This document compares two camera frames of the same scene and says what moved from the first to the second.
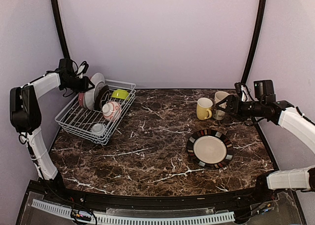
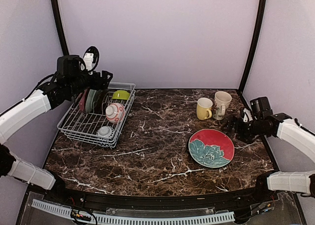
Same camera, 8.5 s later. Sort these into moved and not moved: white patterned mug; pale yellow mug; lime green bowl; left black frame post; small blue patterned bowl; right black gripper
Moved: right black gripper; small blue patterned bowl
Not moved: white patterned mug; lime green bowl; pale yellow mug; left black frame post
